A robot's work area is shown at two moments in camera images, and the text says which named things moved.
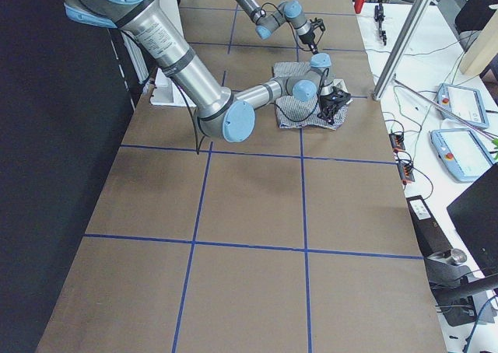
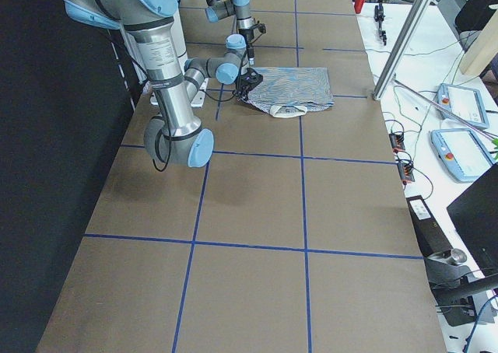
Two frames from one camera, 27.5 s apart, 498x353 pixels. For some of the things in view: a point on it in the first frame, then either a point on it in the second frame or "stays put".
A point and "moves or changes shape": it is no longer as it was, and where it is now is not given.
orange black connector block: [397, 141] stays put
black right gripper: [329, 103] -> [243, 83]
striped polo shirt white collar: [292, 113] moves or changes shape
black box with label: [431, 239] stays put
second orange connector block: [405, 172] stays put
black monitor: [475, 214] stays put
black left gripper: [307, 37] -> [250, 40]
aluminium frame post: [405, 40] stays put
